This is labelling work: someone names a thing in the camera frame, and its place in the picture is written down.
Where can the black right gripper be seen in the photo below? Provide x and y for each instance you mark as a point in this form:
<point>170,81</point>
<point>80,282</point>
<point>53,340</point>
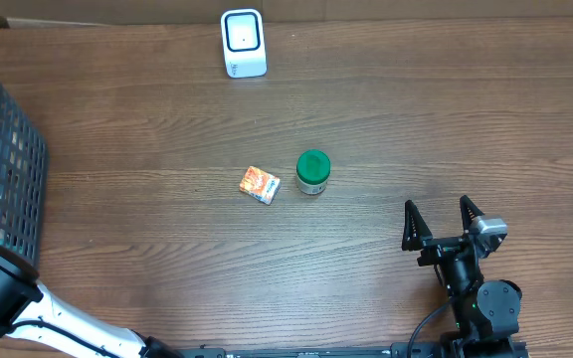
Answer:
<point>438,248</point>

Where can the green lid jar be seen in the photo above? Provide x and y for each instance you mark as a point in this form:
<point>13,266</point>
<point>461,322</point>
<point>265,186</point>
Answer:
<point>312,172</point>

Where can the orange tissue pack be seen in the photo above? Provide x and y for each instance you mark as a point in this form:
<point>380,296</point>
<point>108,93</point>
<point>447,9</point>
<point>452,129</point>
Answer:
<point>260,185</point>

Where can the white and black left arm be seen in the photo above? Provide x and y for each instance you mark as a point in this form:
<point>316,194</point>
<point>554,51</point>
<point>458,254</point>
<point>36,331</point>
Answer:
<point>29,311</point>

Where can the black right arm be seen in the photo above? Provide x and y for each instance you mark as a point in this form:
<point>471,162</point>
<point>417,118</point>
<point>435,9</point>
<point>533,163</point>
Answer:
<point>485,311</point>

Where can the white barcode scanner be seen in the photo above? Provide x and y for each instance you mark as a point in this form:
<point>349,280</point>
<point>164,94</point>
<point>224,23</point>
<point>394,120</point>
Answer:
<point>244,46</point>

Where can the grey plastic basket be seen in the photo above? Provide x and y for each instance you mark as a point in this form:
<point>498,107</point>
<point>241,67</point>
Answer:
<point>24,161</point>

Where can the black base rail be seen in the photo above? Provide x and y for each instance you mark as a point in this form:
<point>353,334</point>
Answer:
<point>316,352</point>

